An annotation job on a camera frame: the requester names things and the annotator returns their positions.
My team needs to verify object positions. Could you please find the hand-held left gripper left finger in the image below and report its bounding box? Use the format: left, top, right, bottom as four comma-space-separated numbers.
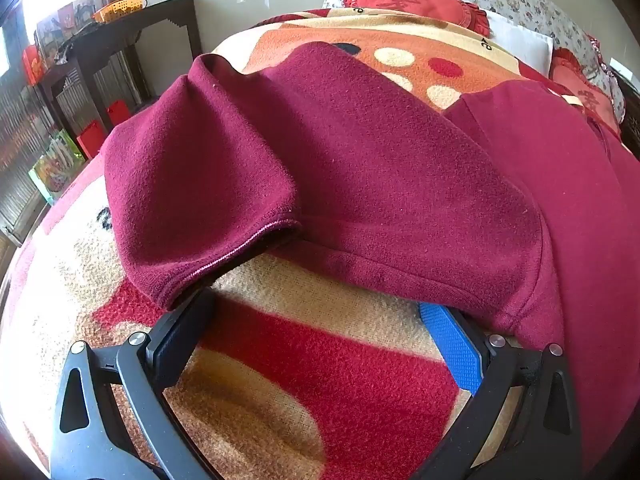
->
50, 287, 221, 480

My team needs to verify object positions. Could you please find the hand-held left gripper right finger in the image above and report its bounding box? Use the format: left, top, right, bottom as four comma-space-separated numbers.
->
419, 302, 583, 480

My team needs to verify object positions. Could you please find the maroon sweatshirt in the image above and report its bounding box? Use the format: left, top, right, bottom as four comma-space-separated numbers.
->
102, 40, 640, 476

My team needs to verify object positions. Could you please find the yellow plastic basket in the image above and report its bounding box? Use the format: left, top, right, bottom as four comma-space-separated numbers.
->
92, 0, 147, 23

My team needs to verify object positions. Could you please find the red heart pillow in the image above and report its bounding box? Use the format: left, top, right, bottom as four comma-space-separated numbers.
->
342, 0, 491, 36
550, 47, 623, 136

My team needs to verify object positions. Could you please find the red gift box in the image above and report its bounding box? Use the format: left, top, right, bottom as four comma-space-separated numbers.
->
76, 120, 108, 161
22, 45, 46, 86
107, 100, 132, 128

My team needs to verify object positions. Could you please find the colourful picture box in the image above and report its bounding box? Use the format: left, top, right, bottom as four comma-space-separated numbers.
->
28, 130, 86, 206

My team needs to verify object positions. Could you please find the white pillow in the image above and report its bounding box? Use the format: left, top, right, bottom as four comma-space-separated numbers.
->
482, 10, 556, 73

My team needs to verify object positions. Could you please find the printed fleece blanket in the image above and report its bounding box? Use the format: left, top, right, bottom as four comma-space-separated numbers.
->
0, 7, 626, 480

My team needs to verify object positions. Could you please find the dark wooden side table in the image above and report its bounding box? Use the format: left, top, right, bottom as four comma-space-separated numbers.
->
37, 0, 203, 136

